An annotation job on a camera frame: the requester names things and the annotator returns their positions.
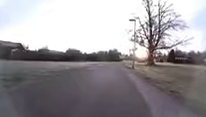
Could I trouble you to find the grass lawn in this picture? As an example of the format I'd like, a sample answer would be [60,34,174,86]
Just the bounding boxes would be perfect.
[122,59,206,117]

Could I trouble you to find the dark conifer tree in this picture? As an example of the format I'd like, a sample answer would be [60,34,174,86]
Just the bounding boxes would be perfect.
[166,47,177,64]

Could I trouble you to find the low dark building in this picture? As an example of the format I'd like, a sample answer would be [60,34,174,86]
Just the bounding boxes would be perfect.
[0,39,28,61]

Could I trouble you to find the distant trees and buildings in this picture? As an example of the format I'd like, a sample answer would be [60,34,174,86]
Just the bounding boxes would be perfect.
[155,41,206,66]

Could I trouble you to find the street lamp pole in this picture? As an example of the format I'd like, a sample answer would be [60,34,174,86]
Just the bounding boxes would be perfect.
[126,18,139,70]

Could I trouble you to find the large bare tree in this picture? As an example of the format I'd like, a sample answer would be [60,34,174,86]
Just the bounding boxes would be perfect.
[127,0,197,68]

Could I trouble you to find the grey asphalt path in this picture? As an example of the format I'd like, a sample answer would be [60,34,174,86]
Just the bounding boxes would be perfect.
[1,57,206,117]

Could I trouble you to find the frosty grass field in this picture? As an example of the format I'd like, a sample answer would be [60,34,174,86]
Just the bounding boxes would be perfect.
[0,57,102,117]

